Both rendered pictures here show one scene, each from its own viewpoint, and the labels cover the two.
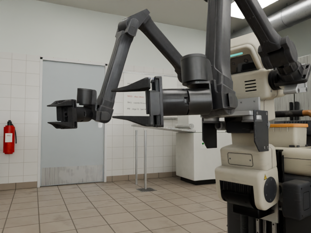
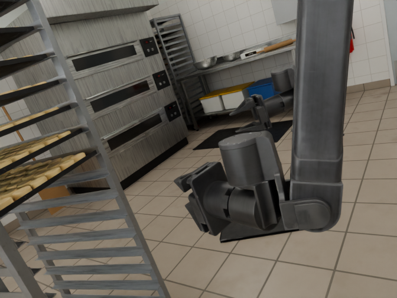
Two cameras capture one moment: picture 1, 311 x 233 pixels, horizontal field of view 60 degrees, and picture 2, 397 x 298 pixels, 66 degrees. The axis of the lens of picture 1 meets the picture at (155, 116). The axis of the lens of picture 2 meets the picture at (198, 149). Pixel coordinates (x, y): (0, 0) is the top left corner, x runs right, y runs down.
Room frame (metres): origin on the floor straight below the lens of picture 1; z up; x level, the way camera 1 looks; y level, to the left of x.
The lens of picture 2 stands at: (0.37, -0.40, 1.17)
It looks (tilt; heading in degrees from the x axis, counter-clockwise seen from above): 17 degrees down; 65
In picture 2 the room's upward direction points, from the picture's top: 19 degrees counter-clockwise
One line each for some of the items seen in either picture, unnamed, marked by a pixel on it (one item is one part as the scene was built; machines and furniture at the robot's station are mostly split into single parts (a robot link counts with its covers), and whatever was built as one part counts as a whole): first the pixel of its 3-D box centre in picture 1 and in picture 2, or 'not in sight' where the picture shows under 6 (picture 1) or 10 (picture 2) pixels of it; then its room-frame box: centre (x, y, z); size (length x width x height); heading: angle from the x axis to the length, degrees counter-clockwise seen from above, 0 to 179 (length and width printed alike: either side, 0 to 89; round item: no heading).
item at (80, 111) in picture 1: (72, 114); (269, 107); (0.96, 0.30, 0.95); 0.07 x 0.07 x 0.10; 69
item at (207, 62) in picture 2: not in sight; (205, 64); (2.93, 3.77, 0.95); 0.39 x 0.39 x 0.14
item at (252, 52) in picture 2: not in sight; (254, 51); (3.26, 3.01, 0.92); 0.32 x 0.30 x 0.09; 31
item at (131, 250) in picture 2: not in sight; (83, 253); (0.32, 0.99, 0.51); 0.64 x 0.03 x 0.03; 129
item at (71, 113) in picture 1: (59, 118); (248, 121); (0.90, 0.32, 0.94); 0.09 x 0.07 x 0.07; 159
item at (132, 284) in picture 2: not in sight; (100, 284); (0.32, 0.99, 0.33); 0.64 x 0.03 x 0.03; 129
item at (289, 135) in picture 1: (280, 135); not in sight; (1.41, -0.65, 0.87); 0.23 x 0.15 x 0.11; 39
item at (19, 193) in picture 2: not in sight; (22, 193); (0.27, 0.59, 0.96); 0.05 x 0.05 x 0.02
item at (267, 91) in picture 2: not in sight; (266, 90); (3.30, 3.01, 0.36); 0.46 x 0.38 x 0.26; 26
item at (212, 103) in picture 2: not in sight; (218, 100); (2.95, 3.78, 0.36); 0.46 x 0.38 x 0.26; 23
